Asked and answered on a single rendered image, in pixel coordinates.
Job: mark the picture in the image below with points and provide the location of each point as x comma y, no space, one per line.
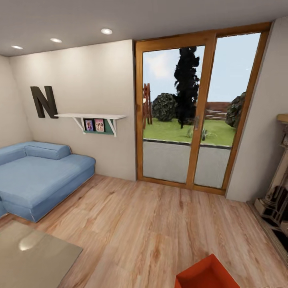
99,125
89,124

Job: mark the wood fireplace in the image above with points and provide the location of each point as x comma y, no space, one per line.
271,211

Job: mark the shelf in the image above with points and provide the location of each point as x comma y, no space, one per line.
109,120

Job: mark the storage box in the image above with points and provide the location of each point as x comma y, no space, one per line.
208,273

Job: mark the sofa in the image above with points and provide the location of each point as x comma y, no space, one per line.
35,177

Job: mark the decorative sign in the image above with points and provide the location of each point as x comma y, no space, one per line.
40,101

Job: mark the door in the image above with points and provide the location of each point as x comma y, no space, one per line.
192,94

